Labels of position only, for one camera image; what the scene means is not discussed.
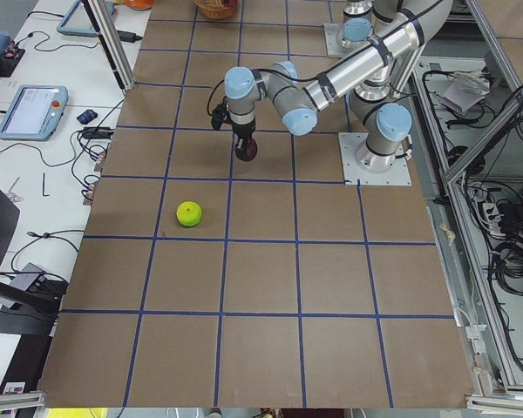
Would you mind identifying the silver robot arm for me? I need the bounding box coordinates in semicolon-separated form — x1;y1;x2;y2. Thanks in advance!
336;0;403;50
211;1;452;173

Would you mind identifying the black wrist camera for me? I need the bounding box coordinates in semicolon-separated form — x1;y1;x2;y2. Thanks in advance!
211;101;230;131

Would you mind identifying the far blue teach pendant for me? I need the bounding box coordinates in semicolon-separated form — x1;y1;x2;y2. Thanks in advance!
57;1;97;37

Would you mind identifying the black allen key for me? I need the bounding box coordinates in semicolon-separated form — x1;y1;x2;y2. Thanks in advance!
41;172;50;197

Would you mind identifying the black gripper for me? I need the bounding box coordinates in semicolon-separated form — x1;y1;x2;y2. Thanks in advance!
232;122;255;144

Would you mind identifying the blue teach pendant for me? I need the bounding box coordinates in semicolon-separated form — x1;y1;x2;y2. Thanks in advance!
57;1;97;37
0;85;69;142

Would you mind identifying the dark red apple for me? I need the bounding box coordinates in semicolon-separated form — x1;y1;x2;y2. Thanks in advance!
234;138;258;162

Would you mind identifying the near blue teach pendant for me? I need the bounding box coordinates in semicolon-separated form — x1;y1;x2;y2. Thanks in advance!
0;85;69;142

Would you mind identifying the black monitor stand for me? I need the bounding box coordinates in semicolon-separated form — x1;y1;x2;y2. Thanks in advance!
0;190;67;336

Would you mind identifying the green apple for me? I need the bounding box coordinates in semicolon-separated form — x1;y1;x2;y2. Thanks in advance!
175;200;203;227

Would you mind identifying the white power strip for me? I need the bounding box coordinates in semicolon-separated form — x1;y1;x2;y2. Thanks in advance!
479;201;502;235

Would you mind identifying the orange bucket with lid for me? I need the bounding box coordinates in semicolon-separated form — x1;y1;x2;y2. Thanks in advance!
124;0;154;10

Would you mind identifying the dark blue small pouch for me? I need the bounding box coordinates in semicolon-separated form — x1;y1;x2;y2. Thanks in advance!
77;109;98;125

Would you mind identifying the woven wicker basket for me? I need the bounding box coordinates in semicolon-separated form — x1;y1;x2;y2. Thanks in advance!
194;0;239;20

